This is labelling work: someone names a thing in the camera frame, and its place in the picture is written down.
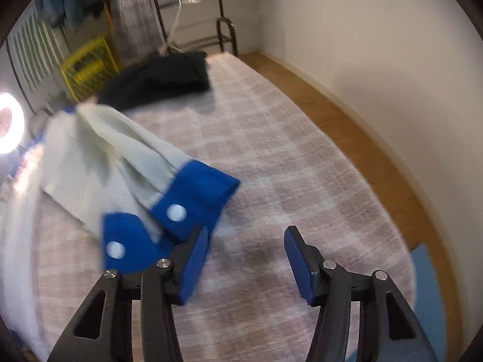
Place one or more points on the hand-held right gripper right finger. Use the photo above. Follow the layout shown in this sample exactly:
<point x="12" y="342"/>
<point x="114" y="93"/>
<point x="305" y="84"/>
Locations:
<point x="298" y="267"/>

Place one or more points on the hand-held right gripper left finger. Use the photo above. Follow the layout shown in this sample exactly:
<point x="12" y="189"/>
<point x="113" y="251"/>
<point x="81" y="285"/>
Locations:
<point x="194" y="267"/>

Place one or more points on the white and blue jacket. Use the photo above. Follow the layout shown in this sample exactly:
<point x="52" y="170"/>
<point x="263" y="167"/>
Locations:
<point x="113" y="147"/>

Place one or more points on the black metal clothes rack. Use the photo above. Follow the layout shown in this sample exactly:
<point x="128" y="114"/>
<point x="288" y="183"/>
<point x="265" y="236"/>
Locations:
<point x="225" y="20"/>

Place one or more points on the pink plaid blanket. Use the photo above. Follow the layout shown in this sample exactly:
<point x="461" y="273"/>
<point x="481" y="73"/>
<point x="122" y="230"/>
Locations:
<point x="283" y="151"/>

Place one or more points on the blue plastic bag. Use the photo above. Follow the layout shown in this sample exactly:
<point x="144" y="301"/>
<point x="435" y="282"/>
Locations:
<point x="430" y="301"/>

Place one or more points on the black folded garment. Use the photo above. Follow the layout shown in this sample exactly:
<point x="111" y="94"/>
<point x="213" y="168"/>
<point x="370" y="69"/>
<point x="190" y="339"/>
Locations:
<point x="151" y="81"/>

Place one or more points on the grey plant pot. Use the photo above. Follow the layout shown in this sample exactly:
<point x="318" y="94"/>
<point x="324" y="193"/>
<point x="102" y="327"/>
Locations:
<point x="37" y="122"/>

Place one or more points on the yellow green patterned box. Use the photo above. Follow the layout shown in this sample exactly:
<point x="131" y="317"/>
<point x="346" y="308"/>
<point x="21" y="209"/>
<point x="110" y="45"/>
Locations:
<point x="88" y="69"/>

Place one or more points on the grey plaid coat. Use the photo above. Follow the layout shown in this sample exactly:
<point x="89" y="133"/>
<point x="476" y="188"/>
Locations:
<point x="132" y="15"/>

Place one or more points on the green striped white rug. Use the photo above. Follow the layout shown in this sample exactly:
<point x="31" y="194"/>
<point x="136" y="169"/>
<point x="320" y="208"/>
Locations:
<point x="34" y="52"/>

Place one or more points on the blue denim jacket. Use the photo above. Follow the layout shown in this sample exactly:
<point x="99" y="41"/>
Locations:
<point x="51" y="5"/>

